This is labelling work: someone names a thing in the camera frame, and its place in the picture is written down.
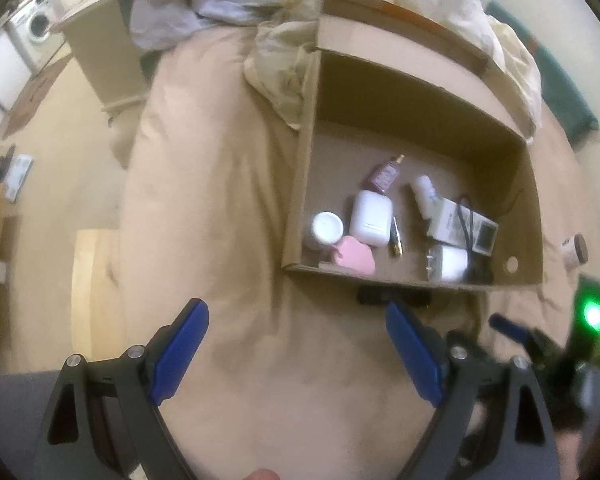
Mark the white flat floor box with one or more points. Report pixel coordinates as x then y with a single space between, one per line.
20 175

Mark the white packaged box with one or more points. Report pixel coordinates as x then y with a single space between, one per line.
447 222

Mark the white cabinet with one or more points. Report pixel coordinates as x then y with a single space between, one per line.
2 75

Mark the maroon perfume bottle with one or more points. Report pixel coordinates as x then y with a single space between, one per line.
382 175

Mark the white-lidded jar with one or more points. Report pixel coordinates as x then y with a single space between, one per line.
327 227

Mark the light wooden board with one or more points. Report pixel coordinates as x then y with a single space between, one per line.
92 290

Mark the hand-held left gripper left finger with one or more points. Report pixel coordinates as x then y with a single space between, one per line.
180 350

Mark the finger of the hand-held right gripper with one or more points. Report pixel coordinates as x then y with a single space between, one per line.
510 327
550 350

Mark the white washing machine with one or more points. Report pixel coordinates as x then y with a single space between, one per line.
37 25

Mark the black flat bar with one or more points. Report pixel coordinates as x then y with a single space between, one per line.
375 296

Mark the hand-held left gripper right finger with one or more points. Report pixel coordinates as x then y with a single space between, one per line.
415 355

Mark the white earbuds case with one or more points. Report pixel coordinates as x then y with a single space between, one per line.
370 217

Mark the cardboard box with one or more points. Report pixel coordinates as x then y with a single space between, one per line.
405 110

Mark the brown floor mat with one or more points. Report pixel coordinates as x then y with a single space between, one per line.
35 100

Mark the small gold lipstick tube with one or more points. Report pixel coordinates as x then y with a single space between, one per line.
395 240

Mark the small brown-lidded jar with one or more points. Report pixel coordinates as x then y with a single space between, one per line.
574 252

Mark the beige nightstand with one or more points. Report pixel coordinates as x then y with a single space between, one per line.
105 45

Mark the light blue duvet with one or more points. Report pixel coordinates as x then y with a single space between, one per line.
180 5

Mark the white charger plug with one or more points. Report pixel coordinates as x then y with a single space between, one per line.
450 262

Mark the small white pill bottle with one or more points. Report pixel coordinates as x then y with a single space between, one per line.
424 195

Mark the green pillow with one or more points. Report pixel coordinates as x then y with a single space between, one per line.
565 90

